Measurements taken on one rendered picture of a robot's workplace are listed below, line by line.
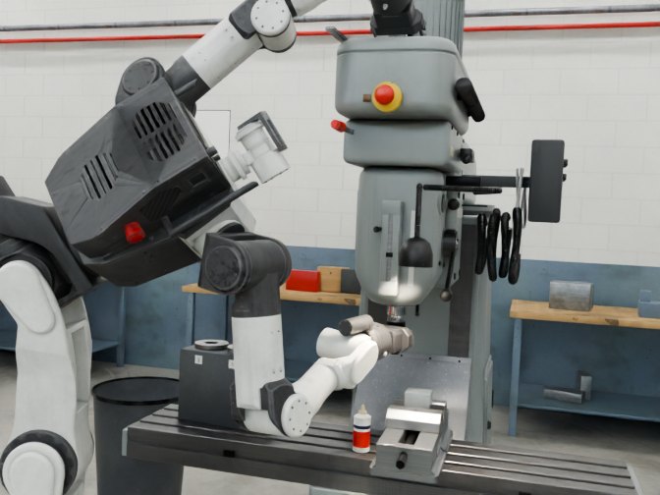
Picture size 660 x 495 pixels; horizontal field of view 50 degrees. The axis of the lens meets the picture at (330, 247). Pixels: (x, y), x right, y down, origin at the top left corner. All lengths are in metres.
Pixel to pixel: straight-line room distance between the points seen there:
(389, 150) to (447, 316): 0.66
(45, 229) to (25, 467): 0.44
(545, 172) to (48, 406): 1.26
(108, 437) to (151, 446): 1.62
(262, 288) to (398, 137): 0.52
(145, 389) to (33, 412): 2.38
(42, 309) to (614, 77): 5.15
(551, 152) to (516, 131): 4.04
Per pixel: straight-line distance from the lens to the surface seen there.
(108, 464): 3.56
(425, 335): 2.10
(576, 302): 5.38
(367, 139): 1.61
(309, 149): 6.19
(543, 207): 1.88
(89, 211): 1.30
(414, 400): 1.73
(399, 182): 1.62
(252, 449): 1.78
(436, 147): 1.58
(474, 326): 2.09
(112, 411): 3.45
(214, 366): 1.87
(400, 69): 1.52
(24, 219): 1.43
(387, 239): 1.59
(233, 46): 1.51
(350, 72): 1.54
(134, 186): 1.25
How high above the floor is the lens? 1.52
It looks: 3 degrees down
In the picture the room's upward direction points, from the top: 2 degrees clockwise
